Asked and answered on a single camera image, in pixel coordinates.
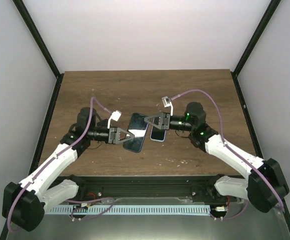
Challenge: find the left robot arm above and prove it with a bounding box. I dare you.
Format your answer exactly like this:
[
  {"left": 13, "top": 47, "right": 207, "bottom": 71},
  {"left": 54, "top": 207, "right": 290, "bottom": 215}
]
[{"left": 2, "top": 107, "right": 135, "bottom": 232}]

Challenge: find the black aluminium frame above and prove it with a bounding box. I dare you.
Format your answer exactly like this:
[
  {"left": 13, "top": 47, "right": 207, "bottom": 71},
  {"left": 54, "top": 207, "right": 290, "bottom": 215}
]
[{"left": 0, "top": 0, "right": 290, "bottom": 240}]

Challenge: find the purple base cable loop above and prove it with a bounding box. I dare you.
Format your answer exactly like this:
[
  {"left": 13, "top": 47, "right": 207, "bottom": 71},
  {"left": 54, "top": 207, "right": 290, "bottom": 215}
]
[{"left": 70, "top": 195, "right": 117, "bottom": 222}]

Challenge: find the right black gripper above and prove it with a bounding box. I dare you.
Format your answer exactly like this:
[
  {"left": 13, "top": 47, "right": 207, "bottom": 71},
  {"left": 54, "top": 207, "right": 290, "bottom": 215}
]
[{"left": 145, "top": 112, "right": 194, "bottom": 132}]

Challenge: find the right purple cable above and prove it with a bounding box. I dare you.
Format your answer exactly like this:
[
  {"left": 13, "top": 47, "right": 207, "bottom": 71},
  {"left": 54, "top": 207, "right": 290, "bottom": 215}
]
[{"left": 171, "top": 89, "right": 285, "bottom": 221}]

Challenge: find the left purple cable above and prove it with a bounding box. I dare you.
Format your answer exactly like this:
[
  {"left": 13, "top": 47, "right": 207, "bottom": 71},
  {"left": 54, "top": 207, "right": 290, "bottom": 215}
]
[{"left": 6, "top": 96, "right": 113, "bottom": 234}]

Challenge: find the light blue slotted cable duct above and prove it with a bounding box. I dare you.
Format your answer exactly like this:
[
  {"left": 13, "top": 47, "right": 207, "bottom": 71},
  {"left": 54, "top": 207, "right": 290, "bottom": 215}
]
[{"left": 47, "top": 205, "right": 211, "bottom": 216}]

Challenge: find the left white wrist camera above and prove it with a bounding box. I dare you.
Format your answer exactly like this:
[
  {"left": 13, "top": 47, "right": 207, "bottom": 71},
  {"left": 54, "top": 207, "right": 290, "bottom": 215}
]
[{"left": 107, "top": 110, "right": 122, "bottom": 129}]

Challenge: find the blue-edged black phone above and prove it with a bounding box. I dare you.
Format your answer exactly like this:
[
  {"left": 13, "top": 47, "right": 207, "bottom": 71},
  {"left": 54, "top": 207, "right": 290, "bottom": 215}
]
[{"left": 123, "top": 112, "right": 148, "bottom": 153}]

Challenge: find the pink-edged black phone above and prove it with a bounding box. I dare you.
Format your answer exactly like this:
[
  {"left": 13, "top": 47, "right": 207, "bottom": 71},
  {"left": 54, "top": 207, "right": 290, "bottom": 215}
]
[{"left": 96, "top": 119, "right": 108, "bottom": 128}]

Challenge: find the light blue phone case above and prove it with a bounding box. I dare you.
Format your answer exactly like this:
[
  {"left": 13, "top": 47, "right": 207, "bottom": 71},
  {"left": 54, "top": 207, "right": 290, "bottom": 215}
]
[{"left": 149, "top": 124, "right": 167, "bottom": 143}]

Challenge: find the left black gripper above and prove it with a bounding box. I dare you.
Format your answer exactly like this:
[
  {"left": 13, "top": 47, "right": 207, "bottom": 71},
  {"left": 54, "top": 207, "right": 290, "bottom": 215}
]
[{"left": 89, "top": 126, "right": 135, "bottom": 145}]

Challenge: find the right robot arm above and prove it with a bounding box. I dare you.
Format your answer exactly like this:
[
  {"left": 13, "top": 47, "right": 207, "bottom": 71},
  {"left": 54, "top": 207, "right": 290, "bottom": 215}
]
[{"left": 144, "top": 102, "right": 290, "bottom": 213}]

